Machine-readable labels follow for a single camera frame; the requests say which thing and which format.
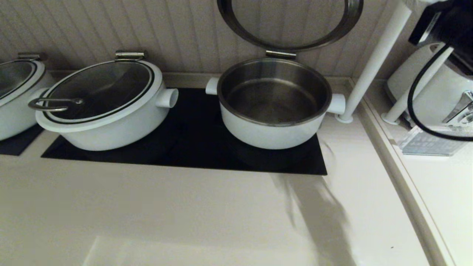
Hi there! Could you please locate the glass lid white rim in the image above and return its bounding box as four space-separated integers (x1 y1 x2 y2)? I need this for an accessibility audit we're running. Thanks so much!
0 59 47 108
27 60 163 133
216 0 364 52

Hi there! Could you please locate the white cooking pot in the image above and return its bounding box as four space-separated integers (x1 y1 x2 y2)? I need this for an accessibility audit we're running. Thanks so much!
36 74 179 151
206 57 347 150
0 70 56 141

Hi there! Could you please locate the white toaster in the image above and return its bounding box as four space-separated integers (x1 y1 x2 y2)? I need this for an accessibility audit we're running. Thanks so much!
384 43 473 128

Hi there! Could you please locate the white metal pole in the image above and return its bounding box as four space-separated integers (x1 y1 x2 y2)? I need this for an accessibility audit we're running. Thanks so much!
335 0 414 124
381 46 453 125

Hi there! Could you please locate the clear acrylic sign holder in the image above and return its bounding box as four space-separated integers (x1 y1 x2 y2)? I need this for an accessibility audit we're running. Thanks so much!
397 125 473 157

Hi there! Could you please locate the large black glass cooktop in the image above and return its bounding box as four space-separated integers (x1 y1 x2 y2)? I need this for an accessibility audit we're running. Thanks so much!
41 88 328 176

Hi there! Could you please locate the small black glass cooktop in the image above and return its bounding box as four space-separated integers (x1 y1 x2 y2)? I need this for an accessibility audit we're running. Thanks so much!
0 125 45 156

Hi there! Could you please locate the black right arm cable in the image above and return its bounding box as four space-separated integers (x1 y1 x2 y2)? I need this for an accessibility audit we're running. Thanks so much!
407 44 473 141

